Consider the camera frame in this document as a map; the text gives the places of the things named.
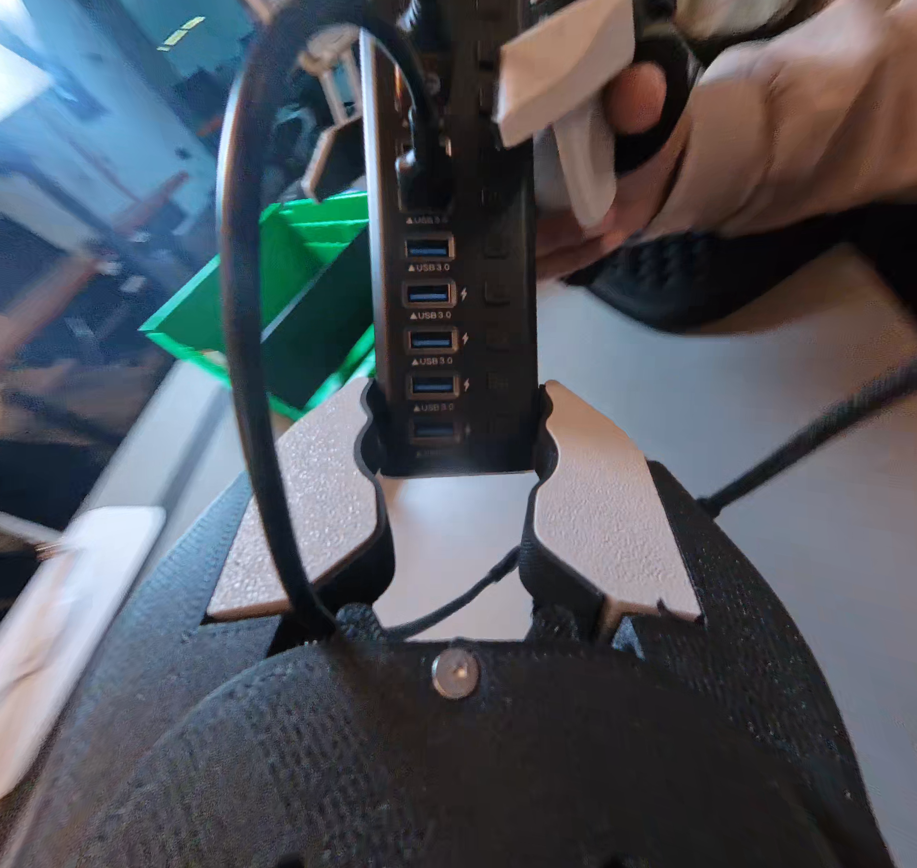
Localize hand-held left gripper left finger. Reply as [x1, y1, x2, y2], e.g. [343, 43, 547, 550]
[205, 380, 397, 622]

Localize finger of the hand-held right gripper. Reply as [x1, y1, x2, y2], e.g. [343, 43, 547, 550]
[493, 0, 639, 150]

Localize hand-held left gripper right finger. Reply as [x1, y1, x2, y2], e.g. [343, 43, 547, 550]
[517, 380, 704, 643]

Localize black usb cable grey plug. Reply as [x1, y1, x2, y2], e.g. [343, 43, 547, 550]
[217, 0, 454, 643]

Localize braided usb cable orange plugs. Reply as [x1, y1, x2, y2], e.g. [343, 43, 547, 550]
[390, 0, 917, 633]

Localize green plastic bin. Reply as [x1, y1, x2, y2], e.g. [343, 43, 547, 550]
[139, 191, 377, 421]

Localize black usb hub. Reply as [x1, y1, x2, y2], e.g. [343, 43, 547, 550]
[358, 0, 540, 478]

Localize black textured armrest pad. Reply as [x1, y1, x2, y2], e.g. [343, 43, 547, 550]
[566, 227, 917, 332]

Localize document stand with instruction sheet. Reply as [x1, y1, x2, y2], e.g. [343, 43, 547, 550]
[0, 506, 166, 797]
[211, 0, 366, 203]

